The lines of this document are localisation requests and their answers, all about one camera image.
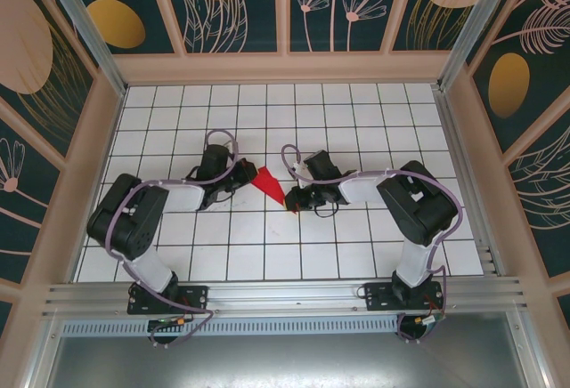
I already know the red cloth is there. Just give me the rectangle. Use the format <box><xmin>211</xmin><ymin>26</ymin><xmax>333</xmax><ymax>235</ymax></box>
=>
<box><xmin>250</xmin><ymin>166</ymin><xmax>300</xmax><ymax>216</ymax></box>

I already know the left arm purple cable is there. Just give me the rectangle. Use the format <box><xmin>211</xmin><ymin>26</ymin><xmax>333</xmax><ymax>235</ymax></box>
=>
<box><xmin>106</xmin><ymin>129</ymin><xmax>241</xmax><ymax>347</ymax></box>

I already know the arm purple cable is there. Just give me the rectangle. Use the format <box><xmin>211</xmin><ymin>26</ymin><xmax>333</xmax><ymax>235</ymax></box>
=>
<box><xmin>281</xmin><ymin>143</ymin><xmax>464</xmax><ymax>344</ymax></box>
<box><xmin>106</xmin><ymin>129</ymin><xmax>241</xmax><ymax>347</ymax></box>

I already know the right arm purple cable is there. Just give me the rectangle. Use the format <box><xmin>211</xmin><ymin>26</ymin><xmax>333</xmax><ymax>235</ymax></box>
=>
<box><xmin>281</xmin><ymin>143</ymin><xmax>464</xmax><ymax>344</ymax></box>

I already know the aluminium mounting rail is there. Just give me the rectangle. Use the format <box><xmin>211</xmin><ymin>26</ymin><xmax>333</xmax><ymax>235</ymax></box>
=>
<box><xmin>42</xmin><ymin>275</ymin><xmax>529</xmax><ymax>319</ymax></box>

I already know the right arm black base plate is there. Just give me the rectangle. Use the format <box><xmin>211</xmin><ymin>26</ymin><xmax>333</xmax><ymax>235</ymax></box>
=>
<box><xmin>363</xmin><ymin>281</ymin><xmax>446</xmax><ymax>313</ymax></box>

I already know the grey slotted cable duct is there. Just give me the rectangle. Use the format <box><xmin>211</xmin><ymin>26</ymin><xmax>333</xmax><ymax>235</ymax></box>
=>
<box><xmin>60</xmin><ymin>314</ymin><xmax>402</xmax><ymax>336</ymax></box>

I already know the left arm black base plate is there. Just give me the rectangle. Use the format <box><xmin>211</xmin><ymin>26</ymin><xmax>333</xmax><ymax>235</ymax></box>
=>
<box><xmin>127</xmin><ymin>284</ymin><xmax>209</xmax><ymax>316</ymax></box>

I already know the aluminium side rail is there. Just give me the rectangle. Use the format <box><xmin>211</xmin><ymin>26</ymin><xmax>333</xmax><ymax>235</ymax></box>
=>
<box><xmin>433</xmin><ymin>86</ymin><xmax>508</xmax><ymax>277</ymax></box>

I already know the aluminium frame post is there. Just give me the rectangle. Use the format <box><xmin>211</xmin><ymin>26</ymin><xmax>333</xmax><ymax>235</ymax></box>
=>
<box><xmin>37</xmin><ymin>0</ymin><xmax>128</xmax><ymax>96</ymax></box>
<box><xmin>437</xmin><ymin>0</ymin><xmax>521</xmax><ymax>92</ymax></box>

